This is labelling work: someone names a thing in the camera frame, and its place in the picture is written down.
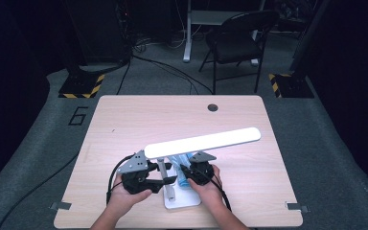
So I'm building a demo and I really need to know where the white desk lamp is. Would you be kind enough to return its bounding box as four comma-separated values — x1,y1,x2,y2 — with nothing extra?
144,126,263,211

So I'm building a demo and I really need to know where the black folding chair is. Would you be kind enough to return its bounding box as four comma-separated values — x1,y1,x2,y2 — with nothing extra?
198,9,281,95

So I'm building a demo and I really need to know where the black yellow striped stand base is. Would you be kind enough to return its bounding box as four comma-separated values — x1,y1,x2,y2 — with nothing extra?
267,73,315,99
57,74,105,100

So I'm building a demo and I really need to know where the tangle of floor cables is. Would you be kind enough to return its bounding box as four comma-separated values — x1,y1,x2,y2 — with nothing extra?
133,30,186,54

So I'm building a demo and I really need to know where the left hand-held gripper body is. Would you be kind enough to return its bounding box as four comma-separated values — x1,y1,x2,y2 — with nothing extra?
117,149,161,196

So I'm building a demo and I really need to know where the white desk frame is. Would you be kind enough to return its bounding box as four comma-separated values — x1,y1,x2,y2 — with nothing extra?
182,0,266,66

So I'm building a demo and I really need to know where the black equipment cabinet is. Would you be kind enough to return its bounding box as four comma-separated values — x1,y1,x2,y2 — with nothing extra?
64,0,132,65

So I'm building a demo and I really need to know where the hand-held gripper cable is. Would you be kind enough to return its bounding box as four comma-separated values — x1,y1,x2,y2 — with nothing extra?
209,173,233,213
105,154,136,205

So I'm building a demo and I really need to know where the grey tape strip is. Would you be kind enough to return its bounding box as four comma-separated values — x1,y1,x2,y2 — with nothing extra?
49,201,73,211
287,202,311,213

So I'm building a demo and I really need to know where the person's left hand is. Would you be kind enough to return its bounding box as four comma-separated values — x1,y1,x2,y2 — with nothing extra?
107,173,153,216

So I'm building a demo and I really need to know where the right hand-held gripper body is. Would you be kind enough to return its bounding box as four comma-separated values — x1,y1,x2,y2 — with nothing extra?
185,150,218,187

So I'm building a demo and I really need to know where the black floor cable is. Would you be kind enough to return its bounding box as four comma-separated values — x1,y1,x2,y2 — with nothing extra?
0,152,80,230
116,57,132,96
129,54,215,96

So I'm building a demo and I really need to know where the left hand-held gripper cable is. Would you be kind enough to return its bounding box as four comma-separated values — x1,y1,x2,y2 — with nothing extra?
105,154,136,205

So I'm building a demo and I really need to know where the person's right hand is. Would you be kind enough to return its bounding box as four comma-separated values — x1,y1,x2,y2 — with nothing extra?
187,164,223,211

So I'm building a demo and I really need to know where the right hand-held gripper cable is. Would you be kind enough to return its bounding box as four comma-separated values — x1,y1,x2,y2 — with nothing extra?
209,173,233,213

